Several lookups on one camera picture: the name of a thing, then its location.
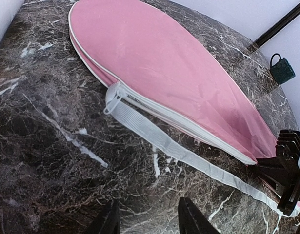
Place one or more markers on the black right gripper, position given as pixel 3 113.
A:
pixel 282 173

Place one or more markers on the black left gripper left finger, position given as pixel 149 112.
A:
pixel 107 221

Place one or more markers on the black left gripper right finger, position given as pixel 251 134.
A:
pixel 191 219

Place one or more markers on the pink racket bag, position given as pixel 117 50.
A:
pixel 147 60

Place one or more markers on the white shuttlecock tube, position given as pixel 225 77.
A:
pixel 8 10

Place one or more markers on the dark green mug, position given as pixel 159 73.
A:
pixel 281 71

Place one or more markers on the black frame post right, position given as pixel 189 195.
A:
pixel 275 29

